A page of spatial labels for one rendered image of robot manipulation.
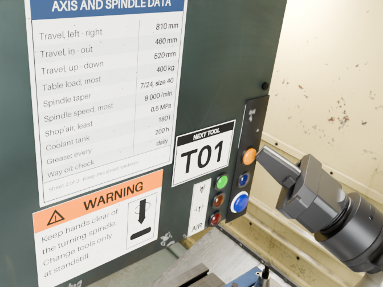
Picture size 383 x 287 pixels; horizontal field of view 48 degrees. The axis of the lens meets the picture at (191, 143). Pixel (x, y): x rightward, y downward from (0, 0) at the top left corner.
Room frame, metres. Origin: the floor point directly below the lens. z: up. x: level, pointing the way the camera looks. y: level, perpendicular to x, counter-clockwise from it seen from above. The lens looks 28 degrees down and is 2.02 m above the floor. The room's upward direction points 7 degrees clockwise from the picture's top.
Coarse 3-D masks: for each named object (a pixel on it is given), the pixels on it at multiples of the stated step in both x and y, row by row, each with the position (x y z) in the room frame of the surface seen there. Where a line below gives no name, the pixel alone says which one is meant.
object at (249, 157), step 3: (249, 150) 0.53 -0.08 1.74; (252, 150) 0.53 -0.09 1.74; (255, 150) 0.53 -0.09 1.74; (246, 153) 0.52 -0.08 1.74; (249, 153) 0.52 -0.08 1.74; (252, 153) 0.53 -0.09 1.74; (255, 153) 0.53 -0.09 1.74; (246, 156) 0.52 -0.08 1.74; (249, 156) 0.52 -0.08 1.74; (252, 156) 0.53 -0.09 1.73; (243, 159) 0.52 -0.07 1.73; (246, 159) 0.52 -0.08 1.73; (249, 159) 0.52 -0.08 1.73; (252, 159) 0.53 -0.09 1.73; (243, 162) 0.52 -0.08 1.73; (246, 162) 0.52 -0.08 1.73; (249, 162) 0.53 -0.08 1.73
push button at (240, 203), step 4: (240, 196) 0.53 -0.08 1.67; (244, 196) 0.53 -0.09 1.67; (236, 200) 0.52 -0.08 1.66; (240, 200) 0.52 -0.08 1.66; (244, 200) 0.53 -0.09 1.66; (236, 204) 0.52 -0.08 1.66; (240, 204) 0.52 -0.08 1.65; (244, 204) 0.53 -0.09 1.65; (236, 208) 0.52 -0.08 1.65; (240, 208) 0.52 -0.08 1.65; (244, 208) 0.53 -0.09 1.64
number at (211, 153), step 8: (224, 136) 0.49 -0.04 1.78; (200, 144) 0.47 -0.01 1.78; (208, 144) 0.47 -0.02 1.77; (216, 144) 0.49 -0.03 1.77; (224, 144) 0.50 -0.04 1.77; (200, 152) 0.47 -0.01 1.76; (208, 152) 0.48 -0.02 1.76; (216, 152) 0.49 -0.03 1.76; (224, 152) 0.50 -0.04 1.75; (200, 160) 0.47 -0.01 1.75; (208, 160) 0.48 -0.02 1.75; (216, 160) 0.49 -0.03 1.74; (224, 160) 0.50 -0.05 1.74; (200, 168) 0.47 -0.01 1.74; (208, 168) 0.48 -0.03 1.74
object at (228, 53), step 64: (0, 0) 0.31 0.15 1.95; (192, 0) 0.44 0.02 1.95; (256, 0) 0.51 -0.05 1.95; (0, 64) 0.31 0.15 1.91; (192, 64) 0.45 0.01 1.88; (256, 64) 0.52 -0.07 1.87; (0, 128) 0.31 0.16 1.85; (192, 128) 0.46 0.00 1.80; (0, 192) 0.30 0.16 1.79; (192, 192) 0.47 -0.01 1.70; (0, 256) 0.30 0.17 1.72; (128, 256) 0.40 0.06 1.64
